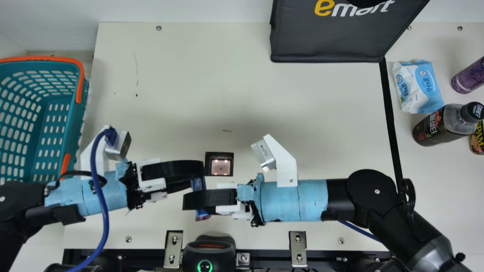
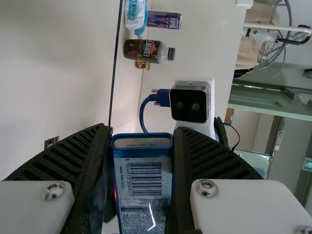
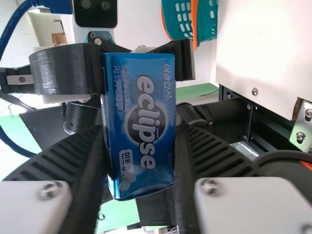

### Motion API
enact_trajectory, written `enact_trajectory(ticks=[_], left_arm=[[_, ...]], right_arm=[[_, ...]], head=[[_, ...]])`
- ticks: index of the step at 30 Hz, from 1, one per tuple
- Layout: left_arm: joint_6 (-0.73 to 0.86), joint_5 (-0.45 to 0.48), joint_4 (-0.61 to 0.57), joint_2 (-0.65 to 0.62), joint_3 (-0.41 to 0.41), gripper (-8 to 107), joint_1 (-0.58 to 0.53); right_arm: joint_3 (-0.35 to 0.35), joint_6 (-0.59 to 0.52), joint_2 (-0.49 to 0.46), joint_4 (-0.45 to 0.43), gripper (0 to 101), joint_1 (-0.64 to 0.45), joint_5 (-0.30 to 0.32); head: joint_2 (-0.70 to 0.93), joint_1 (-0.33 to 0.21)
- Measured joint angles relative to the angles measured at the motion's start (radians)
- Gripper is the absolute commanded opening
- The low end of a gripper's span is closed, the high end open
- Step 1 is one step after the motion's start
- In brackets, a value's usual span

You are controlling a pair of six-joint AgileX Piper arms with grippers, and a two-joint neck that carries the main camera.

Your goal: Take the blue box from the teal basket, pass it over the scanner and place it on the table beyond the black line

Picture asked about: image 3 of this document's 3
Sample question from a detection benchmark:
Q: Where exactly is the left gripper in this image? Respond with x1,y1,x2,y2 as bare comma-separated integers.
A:
0,30,114,103

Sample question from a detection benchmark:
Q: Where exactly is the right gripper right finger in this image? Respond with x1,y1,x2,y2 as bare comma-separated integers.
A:
173,123,312,234

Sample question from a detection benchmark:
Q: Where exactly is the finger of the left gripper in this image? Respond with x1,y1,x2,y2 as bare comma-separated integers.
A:
131,39,197,82

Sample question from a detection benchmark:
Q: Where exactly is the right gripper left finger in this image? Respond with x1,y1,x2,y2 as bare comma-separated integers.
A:
0,124,108,234

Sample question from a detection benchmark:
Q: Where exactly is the blue box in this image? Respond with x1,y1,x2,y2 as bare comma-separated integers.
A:
100,52,176,201

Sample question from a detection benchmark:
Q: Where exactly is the teal shopping basket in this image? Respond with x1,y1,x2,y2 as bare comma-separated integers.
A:
160,0,219,51

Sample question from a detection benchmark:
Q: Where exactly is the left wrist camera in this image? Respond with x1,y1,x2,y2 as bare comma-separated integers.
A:
70,0,120,31

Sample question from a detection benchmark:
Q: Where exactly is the blue cable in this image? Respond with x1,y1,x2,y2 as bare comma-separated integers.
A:
0,0,49,61

